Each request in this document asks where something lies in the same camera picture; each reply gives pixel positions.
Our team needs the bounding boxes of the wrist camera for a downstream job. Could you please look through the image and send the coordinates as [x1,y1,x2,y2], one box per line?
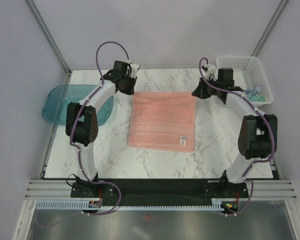
[128,63,140,78]
[201,64,217,79]

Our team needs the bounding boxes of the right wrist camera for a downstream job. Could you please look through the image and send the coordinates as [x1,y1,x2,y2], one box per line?
[201,64,217,79]

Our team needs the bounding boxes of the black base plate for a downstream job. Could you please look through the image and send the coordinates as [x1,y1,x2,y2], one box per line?
[70,178,249,207]

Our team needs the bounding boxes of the white perforated plastic basket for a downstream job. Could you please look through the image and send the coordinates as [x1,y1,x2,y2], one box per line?
[216,55,274,107]

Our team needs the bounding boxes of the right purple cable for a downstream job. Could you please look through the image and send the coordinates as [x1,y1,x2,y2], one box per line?
[198,57,276,217]

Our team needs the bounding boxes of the right aluminium frame post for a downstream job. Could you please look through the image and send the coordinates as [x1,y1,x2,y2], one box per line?
[251,0,290,57]

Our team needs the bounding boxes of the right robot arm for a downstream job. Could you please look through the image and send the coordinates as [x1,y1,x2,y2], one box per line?
[192,64,278,197]

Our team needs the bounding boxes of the aluminium frame post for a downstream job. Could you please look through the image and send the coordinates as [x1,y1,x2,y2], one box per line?
[251,0,290,57]
[24,0,72,76]

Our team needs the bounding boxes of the purple cable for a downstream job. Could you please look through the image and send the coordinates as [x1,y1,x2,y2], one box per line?
[198,57,276,217]
[37,41,131,228]

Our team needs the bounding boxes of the pink towel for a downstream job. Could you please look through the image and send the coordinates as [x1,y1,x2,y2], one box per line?
[127,91,196,153]

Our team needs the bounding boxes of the blue yellow green towels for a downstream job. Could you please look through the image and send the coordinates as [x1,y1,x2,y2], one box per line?
[244,86,267,102]

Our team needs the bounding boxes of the left aluminium frame post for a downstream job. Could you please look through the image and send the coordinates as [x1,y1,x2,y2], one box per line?
[24,0,72,76]

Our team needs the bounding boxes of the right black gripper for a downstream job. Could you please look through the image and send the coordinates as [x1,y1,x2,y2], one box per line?
[193,76,222,100]

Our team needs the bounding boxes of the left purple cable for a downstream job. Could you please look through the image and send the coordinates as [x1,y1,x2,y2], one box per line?
[37,41,131,228]

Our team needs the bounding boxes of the teal plastic tray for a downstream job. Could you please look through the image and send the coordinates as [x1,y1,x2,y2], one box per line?
[42,84,114,126]

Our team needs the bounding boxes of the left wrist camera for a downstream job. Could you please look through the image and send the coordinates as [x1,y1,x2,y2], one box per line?
[128,63,140,78]

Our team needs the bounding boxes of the white slotted cable duct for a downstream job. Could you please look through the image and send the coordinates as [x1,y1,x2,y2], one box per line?
[36,199,223,210]

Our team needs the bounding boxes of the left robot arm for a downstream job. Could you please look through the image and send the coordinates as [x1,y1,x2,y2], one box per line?
[65,60,140,197]

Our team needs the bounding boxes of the aluminium rail bar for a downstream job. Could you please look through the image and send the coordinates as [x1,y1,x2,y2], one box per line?
[25,179,297,201]

